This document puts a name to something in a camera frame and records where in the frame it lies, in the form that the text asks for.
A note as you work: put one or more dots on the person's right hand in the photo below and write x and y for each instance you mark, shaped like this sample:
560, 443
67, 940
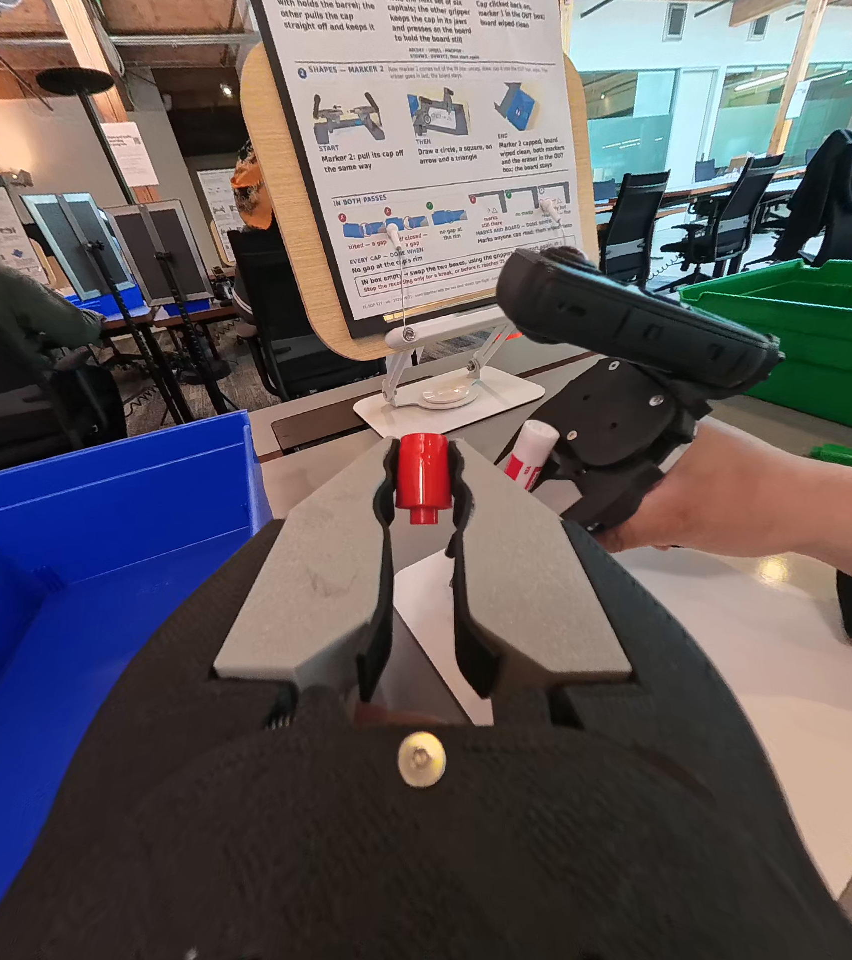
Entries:
755, 502

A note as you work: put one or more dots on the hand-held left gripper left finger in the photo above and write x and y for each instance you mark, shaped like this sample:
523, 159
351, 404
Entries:
306, 600

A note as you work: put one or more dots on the dark jacket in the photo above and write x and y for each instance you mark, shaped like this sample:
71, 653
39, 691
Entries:
838, 187

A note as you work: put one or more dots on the black floor lamp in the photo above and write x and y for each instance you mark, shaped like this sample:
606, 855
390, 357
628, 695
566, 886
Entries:
75, 79

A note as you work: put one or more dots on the grey panel board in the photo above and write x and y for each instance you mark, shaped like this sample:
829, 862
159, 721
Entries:
66, 240
171, 247

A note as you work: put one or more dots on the red marker cap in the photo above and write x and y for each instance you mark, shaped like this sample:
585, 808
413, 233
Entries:
423, 472

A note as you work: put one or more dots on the wall poster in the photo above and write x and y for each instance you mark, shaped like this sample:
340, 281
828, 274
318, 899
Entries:
214, 199

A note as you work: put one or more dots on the black office chair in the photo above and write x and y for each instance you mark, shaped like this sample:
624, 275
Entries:
283, 352
733, 210
632, 217

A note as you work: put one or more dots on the black tripod stand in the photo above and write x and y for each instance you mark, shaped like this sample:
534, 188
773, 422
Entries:
190, 330
142, 345

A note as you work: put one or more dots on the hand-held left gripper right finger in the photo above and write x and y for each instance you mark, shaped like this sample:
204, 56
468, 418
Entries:
538, 600

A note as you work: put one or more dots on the printed instruction sheet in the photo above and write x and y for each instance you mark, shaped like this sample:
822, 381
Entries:
426, 112

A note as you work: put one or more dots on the green plastic bin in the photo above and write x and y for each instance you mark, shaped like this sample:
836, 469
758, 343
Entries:
830, 337

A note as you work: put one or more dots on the white wall notice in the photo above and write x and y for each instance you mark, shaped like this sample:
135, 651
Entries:
130, 154

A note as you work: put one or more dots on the blue plastic bin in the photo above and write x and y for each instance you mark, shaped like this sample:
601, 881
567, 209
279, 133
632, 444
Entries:
58, 600

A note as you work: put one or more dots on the white whiteboard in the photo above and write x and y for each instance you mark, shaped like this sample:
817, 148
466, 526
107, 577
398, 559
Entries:
733, 675

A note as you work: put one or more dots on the red and white marker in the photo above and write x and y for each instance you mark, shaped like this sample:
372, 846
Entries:
532, 448

